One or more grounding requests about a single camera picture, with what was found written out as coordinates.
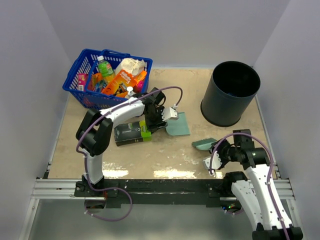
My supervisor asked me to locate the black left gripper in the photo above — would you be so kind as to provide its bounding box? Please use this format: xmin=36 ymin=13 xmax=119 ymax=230
xmin=144 ymin=106 xmax=168 ymax=132

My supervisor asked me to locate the teal hand brush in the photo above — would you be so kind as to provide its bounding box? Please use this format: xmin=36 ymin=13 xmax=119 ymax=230
xmin=191 ymin=137 xmax=217 ymax=151

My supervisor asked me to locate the teal plastic dustpan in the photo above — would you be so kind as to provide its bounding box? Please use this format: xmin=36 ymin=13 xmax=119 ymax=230
xmin=165 ymin=112 xmax=191 ymax=137

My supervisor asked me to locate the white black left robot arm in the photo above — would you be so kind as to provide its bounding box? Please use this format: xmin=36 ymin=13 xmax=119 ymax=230
xmin=75 ymin=87 xmax=168 ymax=196

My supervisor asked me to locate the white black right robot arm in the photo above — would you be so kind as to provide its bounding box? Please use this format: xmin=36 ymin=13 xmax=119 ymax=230
xmin=207 ymin=129 xmax=303 ymax=240

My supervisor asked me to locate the green black razor box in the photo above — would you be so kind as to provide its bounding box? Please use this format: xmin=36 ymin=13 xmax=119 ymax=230
xmin=114 ymin=120 xmax=152 ymax=147

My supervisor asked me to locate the beige pump soap bottle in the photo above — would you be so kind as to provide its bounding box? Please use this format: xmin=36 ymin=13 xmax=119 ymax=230
xmin=125 ymin=86 xmax=136 ymax=99

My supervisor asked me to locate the orange sponge package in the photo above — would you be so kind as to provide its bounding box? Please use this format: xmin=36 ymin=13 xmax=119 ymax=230
xmin=134 ymin=70 xmax=147 ymax=83

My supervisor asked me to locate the orange razor package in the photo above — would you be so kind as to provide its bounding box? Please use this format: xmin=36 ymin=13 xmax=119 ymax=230
xmin=101 ymin=69 xmax=137 ymax=98

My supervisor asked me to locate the colourful snack packet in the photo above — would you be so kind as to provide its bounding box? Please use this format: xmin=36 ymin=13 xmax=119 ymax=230
xmin=88 ymin=72 xmax=109 ymax=93

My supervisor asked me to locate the dark round trash bin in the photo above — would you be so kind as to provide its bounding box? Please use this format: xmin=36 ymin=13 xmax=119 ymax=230
xmin=200 ymin=61 xmax=261 ymax=127

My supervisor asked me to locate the green drink bottle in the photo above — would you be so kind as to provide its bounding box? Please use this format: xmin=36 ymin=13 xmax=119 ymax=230
xmin=97 ymin=55 xmax=115 ymax=83

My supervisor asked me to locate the pink small box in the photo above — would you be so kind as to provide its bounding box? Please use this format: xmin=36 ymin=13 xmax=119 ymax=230
xmin=77 ymin=73 xmax=88 ymax=92

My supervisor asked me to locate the blue plastic shopping basket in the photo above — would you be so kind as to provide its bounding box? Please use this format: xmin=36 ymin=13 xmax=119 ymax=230
xmin=62 ymin=48 xmax=153 ymax=110

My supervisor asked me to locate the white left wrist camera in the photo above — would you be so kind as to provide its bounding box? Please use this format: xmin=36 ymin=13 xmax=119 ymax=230
xmin=161 ymin=104 xmax=179 ymax=122

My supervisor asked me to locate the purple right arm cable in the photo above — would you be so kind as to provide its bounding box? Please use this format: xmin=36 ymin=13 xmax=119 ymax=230
xmin=209 ymin=132 xmax=292 ymax=240

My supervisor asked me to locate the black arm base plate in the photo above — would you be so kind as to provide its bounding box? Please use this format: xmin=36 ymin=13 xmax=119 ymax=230
xmin=74 ymin=179 xmax=237 ymax=209

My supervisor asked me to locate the aluminium table frame rail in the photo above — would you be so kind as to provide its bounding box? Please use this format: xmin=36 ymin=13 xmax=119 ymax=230
xmin=18 ymin=177 xmax=307 ymax=240

